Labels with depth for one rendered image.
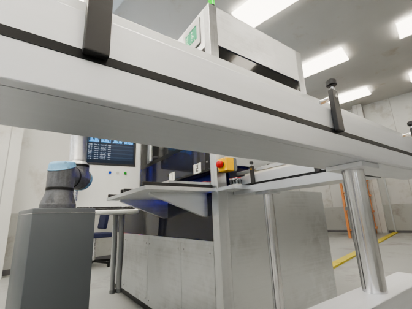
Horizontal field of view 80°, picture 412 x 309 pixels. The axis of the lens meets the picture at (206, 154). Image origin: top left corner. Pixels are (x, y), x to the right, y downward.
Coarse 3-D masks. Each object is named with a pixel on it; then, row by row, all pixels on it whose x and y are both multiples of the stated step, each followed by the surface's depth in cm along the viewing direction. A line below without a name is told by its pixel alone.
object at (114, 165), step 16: (96, 144) 202; (112, 144) 207; (128, 144) 213; (96, 160) 199; (112, 160) 204; (128, 160) 210; (96, 176) 196; (112, 176) 201; (128, 176) 207; (80, 192) 189; (96, 192) 194; (112, 192) 199
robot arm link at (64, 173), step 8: (48, 168) 115; (56, 168) 114; (64, 168) 115; (72, 168) 119; (48, 176) 114; (56, 176) 113; (64, 176) 115; (72, 176) 118; (80, 176) 125; (48, 184) 112; (56, 184) 112; (64, 184) 114; (72, 184) 118
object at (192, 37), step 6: (198, 18) 169; (198, 24) 168; (192, 30) 175; (198, 30) 167; (186, 36) 181; (192, 36) 174; (198, 36) 166; (186, 42) 180; (192, 42) 173; (198, 42) 166
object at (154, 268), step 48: (288, 192) 166; (144, 240) 208; (192, 240) 148; (240, 240) 134; (288, 240) 155; (144, 288) 197; (192, 288) 142; (240, 288) 127; (288, 288) 146; (336, 288) 172
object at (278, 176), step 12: (252, 168) 127; (264, 168) 125; (276, 168) 127; (288, 168) 110; (300, 168) 105; (312, 168) 100; (252, 180) 126; (264, 180) 120; (276, 180) 115; (288, 180) 109; (300, 180) 104; (312, 180) 100; (324, 180) 96; (336, 180) 92; (240, 192) 133; (252, 192) 126
